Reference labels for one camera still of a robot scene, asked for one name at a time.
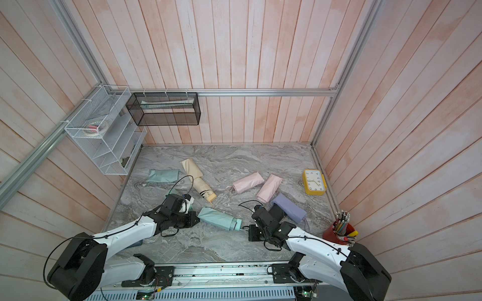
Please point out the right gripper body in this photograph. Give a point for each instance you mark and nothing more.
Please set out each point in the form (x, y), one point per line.
(257, 234)

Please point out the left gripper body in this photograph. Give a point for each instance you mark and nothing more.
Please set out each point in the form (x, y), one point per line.
(181, 219)

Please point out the mint green sleeve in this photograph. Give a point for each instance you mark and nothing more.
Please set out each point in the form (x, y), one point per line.
(163, 176)

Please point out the beige umbrella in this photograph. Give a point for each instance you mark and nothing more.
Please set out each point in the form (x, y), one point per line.
(204, 189)

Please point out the mint green umbrella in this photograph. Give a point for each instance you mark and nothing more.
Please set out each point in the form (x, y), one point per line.
(190, 201)
(219, 219)

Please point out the pink umbrella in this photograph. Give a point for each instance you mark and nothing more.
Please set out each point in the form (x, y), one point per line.
(268, 189)
(246, 183)

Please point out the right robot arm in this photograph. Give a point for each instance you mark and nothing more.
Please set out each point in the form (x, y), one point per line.
(351, 268)

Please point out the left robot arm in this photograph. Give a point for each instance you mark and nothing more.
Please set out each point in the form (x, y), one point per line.
(86, 263)

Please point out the black umbrella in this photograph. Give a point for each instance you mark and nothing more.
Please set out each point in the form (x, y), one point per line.
(277, 212)

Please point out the lavender umbrella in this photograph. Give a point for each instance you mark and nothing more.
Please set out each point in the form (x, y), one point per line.
(293, 211)

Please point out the yellow alarm clock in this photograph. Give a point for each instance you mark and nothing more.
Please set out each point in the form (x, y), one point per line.
(314, 182)

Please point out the red pen holder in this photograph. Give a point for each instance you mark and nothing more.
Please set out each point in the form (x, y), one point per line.
(341, 231)

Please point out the black mesh basket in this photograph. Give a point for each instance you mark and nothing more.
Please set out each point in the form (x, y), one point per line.
(164, 108)

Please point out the tape roll on shelf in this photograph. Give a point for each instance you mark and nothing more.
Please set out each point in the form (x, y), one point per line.
(95, 128)

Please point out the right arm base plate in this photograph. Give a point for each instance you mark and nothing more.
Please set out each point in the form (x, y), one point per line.
(286, 273)

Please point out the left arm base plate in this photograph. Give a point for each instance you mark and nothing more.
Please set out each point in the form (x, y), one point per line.
(153, 277)

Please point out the white wire shelf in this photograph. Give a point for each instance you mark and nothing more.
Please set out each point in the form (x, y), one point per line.
(114, 152)

